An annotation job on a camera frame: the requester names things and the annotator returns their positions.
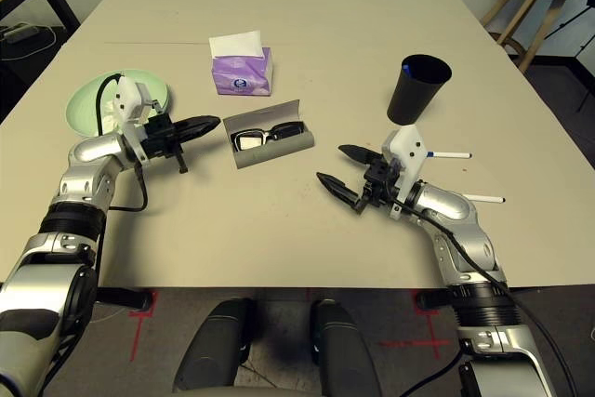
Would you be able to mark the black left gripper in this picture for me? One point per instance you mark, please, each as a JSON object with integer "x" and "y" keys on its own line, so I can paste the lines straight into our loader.
{"x": 158, "y": 136}

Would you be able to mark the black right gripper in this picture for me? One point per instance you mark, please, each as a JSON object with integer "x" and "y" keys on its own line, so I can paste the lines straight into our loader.
{"x": 379, "y": 178}

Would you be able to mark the grey glasses case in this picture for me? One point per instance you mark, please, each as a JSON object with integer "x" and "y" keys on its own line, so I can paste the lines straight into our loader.
{"x": 279, "y": 150}

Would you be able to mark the black sunglasses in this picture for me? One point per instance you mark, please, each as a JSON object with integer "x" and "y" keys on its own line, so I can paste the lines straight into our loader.
{"x": 288, "y": 129}

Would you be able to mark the white tissue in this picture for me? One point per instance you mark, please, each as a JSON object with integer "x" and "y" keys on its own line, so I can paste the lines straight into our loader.
{"x": 109, "y": 120}

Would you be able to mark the light green plate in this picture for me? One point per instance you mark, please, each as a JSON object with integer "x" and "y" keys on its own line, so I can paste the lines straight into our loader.
{"x": 88, "y": 104}

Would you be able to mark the white whiteboard marker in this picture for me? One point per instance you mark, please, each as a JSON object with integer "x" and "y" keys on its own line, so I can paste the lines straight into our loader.
{"x": 451, "y": 154}
{"x": 485, "y": 198}

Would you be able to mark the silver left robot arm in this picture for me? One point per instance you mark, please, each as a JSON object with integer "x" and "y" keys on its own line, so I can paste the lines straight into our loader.
{"x": 88, "y": 150}

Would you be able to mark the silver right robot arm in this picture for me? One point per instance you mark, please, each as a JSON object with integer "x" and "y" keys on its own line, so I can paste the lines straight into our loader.
{"x": 446, "y": 204}

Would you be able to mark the purple tissue pack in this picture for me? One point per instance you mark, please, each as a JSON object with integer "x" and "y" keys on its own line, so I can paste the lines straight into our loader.
{"x": 241, "y": 76}

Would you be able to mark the black cup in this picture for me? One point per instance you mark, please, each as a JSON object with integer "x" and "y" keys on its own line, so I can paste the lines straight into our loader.
{"x": 413, "y": 99}

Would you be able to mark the blue tipped marker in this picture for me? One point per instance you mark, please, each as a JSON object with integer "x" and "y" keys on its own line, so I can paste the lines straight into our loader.
{"x": 407, "y": 70}

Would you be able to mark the black table foot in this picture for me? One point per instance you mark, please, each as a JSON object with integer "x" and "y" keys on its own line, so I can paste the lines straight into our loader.
{"x": 125, "y": 299}
{"x": 434, "y": 300}

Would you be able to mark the dark grey robot right leg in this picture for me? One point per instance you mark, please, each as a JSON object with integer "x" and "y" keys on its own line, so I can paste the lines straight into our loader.
{"x": 344, "y": 350}

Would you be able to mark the dark grey robot leg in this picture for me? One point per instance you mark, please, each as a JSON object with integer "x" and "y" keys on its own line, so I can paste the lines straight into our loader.
{"x": 344, "y": 350}
{"x": 214, "y": 346}

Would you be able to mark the grey power adapter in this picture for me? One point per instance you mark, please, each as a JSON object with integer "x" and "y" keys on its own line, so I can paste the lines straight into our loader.
{"x": 21, "y": 32}

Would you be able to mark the dark grey robot left leg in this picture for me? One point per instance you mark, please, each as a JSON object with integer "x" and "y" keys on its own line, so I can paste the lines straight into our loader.
{"x": 214, "y": 346}

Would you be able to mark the wooden stool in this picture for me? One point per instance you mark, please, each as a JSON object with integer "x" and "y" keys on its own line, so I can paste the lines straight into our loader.
{"x": 541, "y": 30}

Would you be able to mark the black tripod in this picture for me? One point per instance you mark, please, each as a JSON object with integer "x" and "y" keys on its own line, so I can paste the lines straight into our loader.
{"x": 569, "y": 24}

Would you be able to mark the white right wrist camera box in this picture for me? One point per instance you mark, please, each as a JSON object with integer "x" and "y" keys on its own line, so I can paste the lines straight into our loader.
{"x": 406, "y": 146}

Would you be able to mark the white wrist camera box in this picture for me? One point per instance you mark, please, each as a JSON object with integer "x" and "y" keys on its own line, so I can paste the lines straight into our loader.
{"x": 128, "y": 97}
{"x": 406, "y": 146}

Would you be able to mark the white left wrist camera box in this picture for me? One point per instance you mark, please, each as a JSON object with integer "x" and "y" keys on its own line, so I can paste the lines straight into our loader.
{"x": 128, "y": 97}

